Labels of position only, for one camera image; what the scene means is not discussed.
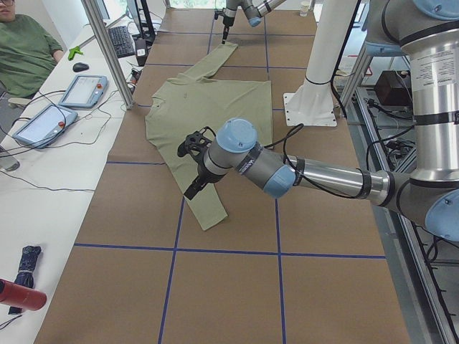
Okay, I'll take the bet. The paper cup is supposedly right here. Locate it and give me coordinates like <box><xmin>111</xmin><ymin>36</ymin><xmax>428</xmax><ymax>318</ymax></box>
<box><xmin>299</xmin><ymin>0</ymin><xmax>311</xmax><ymax>17</ymax></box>

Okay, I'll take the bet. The near teach pendant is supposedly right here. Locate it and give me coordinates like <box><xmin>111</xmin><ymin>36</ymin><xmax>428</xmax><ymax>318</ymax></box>
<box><xmin>12</xmin><ymin>105</ymin><xmax>78</xmax><ymax>148</ymax></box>

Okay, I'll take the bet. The brown box on shelf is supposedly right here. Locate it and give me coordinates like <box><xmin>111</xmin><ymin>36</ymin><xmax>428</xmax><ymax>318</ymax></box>
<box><xmin>374</xmin><ymin>70</ymin><xmax>412</xmax><ymax>106</ymax></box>

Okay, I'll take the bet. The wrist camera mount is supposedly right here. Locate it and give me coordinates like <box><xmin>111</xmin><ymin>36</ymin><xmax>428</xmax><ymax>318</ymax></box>
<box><xmin>177</xmin><ymin>126</ymin><xmax>216</xmax><ymax>160</ymax></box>

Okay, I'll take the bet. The olive green long-sleeve shirt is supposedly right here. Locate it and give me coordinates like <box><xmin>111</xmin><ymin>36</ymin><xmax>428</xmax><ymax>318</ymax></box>
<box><xmin>144</xmin><ymin>42</ymin><xmax>273</xmax><ymax>232</ymax></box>

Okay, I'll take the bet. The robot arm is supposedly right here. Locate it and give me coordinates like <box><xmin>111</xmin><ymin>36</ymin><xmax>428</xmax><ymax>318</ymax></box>
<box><xmin>178</xmin><ymin>1</ymin><xmax>458</xmax><ymax>241</ymax></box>
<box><xmin>214</xmin><ymin>0</ymin><xmax>285</xmax><ymax>44</ymax></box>

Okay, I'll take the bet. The black keyboard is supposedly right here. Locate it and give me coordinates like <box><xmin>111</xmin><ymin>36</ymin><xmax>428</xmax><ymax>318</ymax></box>
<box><xmin>108</xmin><ymin>26</ymin><xmax>136</xmax><ymax>58</ymax></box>

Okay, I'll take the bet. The white camera pole with base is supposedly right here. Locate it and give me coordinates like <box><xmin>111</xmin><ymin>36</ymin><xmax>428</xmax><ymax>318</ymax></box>
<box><xmin>284</xmin><ymin>0</ymin><xmax>360</xmax><ymax>127</ymax></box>

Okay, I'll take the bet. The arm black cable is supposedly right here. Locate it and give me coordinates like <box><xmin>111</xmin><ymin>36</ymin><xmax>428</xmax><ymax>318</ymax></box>
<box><xmin>263</xmin><ymin>123</ymin><xmax>366</xmax><ymax>200</ymax></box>

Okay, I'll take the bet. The person in green shirt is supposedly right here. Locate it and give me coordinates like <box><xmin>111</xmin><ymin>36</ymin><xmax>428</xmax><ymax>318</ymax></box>
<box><xmin>0</xmin><ymin>0</ymin><xmax>65</xmax><ymax>100</ymax></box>

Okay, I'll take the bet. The teach pendant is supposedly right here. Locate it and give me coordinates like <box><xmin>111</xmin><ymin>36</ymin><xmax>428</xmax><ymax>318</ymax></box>
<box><xmin>12</xmin><ymin>105</ymin><xmax>78</xmax><ymax>148</ymax></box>
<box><xmin>58</xmin><ymin>75</ymin><xmax>108</xmax><ymax>109</ymax></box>

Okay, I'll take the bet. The green plastic clip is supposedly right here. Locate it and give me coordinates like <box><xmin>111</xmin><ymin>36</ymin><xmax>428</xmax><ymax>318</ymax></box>
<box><xmin>67</xmin><ymin>46</ymin><xmax>84</xmax><ymax>61</ymax></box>

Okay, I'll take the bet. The black computer mouse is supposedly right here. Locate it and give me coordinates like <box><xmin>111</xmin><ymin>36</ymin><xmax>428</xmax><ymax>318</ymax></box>
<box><xmin>72</xmin><ymin>62</ymin><xmax>90</xmax><ymax>72</ymax></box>

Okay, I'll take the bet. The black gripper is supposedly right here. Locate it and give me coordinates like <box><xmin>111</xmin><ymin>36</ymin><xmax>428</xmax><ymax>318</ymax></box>
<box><xmin>222</xmin><ymin>7</ymin><xmax>235</xmax><ymax>44</ymax></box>
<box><xmin>184</xmin><ymin>163</ymin><xmax>219</xmax><ymax>199</ymax></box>

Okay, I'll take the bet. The far teach pendant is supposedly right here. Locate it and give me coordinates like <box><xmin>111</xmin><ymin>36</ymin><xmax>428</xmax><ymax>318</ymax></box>
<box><xmin>58</xmin><ymin>75</ymin><xmax>108</xmax><ymax>109</ymax></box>

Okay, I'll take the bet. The red cylinder bottle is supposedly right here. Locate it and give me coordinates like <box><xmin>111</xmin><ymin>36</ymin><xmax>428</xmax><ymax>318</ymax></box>
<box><xmin>1</xmin><ymin>279</ymin><xmax>47</xmax><ymax>311</ymax></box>

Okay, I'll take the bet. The aluminium frame post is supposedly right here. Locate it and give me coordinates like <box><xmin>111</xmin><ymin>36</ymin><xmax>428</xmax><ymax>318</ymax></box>
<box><xmin>81</xmin><ymin>0</ymin><xmax>134</xmax><ymax>110</ymax></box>

